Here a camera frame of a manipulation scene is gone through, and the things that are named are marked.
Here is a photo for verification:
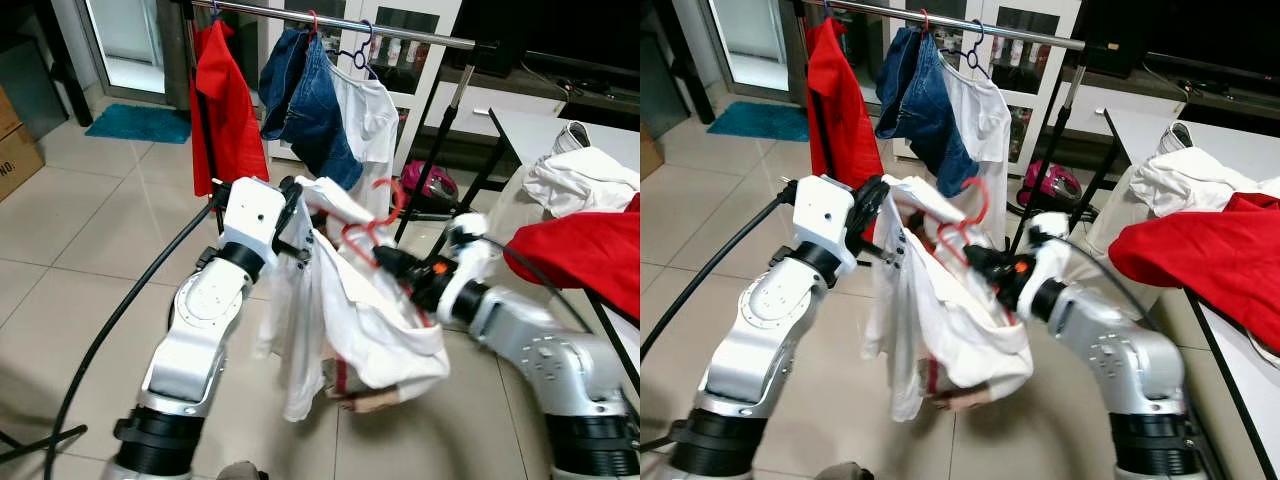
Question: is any white printed garment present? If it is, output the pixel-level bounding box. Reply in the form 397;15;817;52
862;175;1034;423
255;177;451;423

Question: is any red plastic hanger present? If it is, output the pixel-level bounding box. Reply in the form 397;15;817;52
932;177;991;269
340;177;408;269

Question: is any red polo shirt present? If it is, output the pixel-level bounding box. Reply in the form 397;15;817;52
503;193;641;323
1108;192;1280;353

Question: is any purple plastic hanger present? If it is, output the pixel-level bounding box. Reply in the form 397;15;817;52
335;22;379;79
945;20;989;79

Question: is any pink black vacuum cleaner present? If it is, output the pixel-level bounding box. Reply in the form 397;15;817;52
1020;160;1084;209
400;160;461;213

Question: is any blue denim garment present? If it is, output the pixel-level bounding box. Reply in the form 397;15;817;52
875;27;981;198
258;27;364;193

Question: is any plain red garment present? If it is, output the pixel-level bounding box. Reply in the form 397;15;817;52
805;17;887;241
190;18;269;198

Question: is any plain white shirt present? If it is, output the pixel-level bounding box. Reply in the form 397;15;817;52
330;65;401;219
945;62;1013;246

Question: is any white glass door cabinet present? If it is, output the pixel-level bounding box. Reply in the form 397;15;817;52
885;0;1086;176
265;0;466;166

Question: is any teal floor mat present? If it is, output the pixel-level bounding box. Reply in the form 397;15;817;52
84;103;192;145
706;101;809;143

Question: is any grey curtain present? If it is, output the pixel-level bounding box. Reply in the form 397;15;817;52
785;0;813;106
160;0;196;109

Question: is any white drawer unit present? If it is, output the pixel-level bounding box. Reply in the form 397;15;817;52
1060;70;1280;151
420;65;641;166

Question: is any white cloth pile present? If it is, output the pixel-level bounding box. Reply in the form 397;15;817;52
1130;145;1280;219
520;147;641;218

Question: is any glass balcony door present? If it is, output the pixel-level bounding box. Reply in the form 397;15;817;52
78;0;169;101
700;0;791;101

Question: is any black desk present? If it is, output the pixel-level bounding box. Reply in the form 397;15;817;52
640;0;706;131
0;0;96;129

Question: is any brown cardboard box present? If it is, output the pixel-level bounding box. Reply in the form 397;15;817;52
0;85;46;203
640;130;666;181

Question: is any black speaker box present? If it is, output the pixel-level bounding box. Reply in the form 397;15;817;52
1075;0;1151;79
468;0;531;76

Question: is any black television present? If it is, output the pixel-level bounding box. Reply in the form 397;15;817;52
1145;0;1280;86
525;0;641;73

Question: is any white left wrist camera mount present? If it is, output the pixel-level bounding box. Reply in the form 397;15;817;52
790;176;859;269
217;177;291;269

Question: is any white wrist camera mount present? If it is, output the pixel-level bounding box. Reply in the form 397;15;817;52
790;176;859;269
1028;212;1073;296
217;177;291;269
440;212;493;301

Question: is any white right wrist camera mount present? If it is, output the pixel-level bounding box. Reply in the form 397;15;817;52
440;212;493;301
1028;212;1073;296

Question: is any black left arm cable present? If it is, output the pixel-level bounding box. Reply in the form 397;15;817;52
42;190;226;480
640;188;796;361

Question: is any white table black frame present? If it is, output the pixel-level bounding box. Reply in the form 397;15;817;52
1103;107;1280;480
488;107;641;396

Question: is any black clothes rack chrome rail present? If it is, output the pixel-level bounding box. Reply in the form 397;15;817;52
795;0;1111;251
183;0;501;246

